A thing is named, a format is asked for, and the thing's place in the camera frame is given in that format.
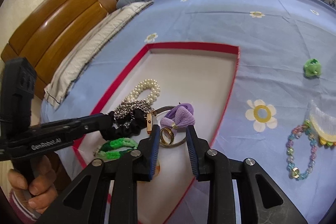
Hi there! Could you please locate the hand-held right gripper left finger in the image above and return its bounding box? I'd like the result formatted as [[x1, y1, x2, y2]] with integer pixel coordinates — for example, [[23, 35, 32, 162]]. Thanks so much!
[[37, 124, 161, 224]]

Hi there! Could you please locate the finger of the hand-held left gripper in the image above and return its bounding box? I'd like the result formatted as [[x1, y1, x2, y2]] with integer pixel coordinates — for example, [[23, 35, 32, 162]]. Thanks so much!
[[73, 113, 114, 127], [74, 121, 112, 146]]

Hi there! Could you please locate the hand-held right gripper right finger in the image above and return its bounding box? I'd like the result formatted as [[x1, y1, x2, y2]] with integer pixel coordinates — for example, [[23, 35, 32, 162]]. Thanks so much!
[[186, 125, 307, 224]]

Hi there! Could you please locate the gold finger ring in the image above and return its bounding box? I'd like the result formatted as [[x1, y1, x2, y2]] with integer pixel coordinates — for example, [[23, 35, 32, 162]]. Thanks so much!
[[160, 127, 174, 144]]

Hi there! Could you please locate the green woven bracelet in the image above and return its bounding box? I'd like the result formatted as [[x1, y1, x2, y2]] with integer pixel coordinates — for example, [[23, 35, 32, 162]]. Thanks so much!
[[94, 137, 138, 160]]

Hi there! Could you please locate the black fabric scrunchie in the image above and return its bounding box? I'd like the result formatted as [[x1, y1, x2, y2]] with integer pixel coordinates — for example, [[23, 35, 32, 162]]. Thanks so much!
[[101, 109, 150, 140]]

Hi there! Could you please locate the purple bow hair clip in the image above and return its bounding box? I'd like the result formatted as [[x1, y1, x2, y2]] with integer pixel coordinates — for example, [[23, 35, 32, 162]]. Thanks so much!
[[160, 103, 196, 130]]

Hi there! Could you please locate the silver metal chain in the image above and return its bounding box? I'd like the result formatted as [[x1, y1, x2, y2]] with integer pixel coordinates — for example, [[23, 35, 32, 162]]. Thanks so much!
[[114, 99, 158, 130]]

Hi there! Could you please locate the white pearl bracelet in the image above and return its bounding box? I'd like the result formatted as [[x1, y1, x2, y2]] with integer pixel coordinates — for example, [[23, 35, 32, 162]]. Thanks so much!
[[126, 79, 160, 106]]

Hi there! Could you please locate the red shallow cardboard box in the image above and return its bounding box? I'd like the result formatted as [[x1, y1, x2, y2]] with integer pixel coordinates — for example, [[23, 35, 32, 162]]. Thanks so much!
[[72, 42, 240, 224]]

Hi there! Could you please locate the person's left hand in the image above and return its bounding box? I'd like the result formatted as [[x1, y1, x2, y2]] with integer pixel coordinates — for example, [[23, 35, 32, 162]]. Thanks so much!
[[7, 155, 64, 214]]

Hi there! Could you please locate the brown wooden headboard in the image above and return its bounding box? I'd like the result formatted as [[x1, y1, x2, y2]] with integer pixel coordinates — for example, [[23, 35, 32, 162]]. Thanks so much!
[[0, 0, 160, 101]]

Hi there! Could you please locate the white grey-edged pillow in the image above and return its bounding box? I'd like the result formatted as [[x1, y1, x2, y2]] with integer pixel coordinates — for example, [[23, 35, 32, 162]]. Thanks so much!
[[43, 1, 154, 109]]

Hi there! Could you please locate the blue floral bedsheet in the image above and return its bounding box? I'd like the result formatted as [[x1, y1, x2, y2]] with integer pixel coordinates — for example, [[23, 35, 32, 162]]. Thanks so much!
[[41, 0, 336, 224]]

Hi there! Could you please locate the clear comb with colourful trim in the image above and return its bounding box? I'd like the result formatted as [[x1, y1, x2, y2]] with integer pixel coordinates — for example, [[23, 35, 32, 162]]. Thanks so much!
[[308, 99, 336, 147]]

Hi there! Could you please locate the green frog hair clip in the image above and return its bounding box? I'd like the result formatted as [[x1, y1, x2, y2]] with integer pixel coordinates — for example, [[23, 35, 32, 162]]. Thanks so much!
[[304, 57, 321, 79]]

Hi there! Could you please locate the pastel beaded bracelet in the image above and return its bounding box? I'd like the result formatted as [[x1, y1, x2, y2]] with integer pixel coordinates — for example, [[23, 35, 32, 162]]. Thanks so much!
[[286, 119, 319, 180]]

